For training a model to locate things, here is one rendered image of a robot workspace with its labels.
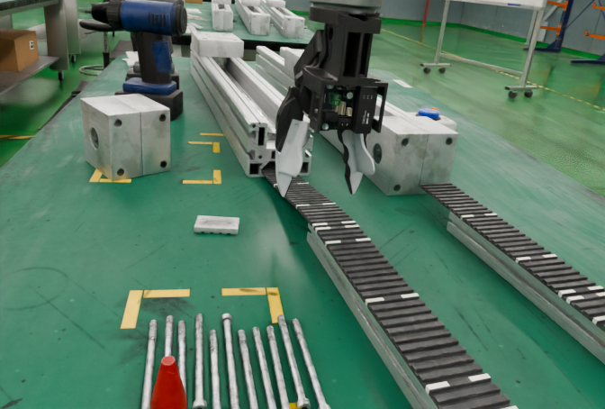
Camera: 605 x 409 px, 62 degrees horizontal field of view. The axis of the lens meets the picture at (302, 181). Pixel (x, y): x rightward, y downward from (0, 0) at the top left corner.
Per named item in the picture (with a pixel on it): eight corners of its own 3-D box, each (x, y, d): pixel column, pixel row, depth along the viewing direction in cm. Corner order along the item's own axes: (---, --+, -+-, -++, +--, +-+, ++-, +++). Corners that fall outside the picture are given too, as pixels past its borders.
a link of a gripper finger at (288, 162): (270, 206, 53) (306, 127, 51) (257, 185, 58) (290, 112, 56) (296, 213, 55) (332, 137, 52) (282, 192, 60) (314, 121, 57)
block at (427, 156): (459, 192, 78) (473, 132, 74) (387, 195, 74) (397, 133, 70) (428, 170, 85) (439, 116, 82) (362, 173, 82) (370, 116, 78)
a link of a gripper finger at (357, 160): (365, 210, 57) (350, 137, 53) (347, 189, 62) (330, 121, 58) (391, 201, 58) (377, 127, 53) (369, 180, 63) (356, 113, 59)
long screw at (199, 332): (206, 415, 35) (206, 404, 34) (192, 417, 35) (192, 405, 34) (204, 320, 44) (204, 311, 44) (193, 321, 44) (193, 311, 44)
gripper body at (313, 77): (312, 140, 50) (326, 11, 45) (288, 115, 57) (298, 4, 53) (382, 139, 52) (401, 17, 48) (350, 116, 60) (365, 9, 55)
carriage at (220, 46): (242, 68, 127) (244, 40, 124) (198, 68, 123) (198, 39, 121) (231, 58, 141) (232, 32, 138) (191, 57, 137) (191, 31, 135)
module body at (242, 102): (310, 175, 79) (314, 122, 76) (247, 177, 76) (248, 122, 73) (224, 74, 149) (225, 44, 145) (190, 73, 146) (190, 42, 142)
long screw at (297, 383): (311, 414, 36) (311, 404, 35) (296, 415, 35) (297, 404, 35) (285, 321, 45) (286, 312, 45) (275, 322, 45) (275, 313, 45)
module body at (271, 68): (417, 171, 85) (426, 122, 81) (362, 173, 82) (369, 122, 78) (286, 76, 155) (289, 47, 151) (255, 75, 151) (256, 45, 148)
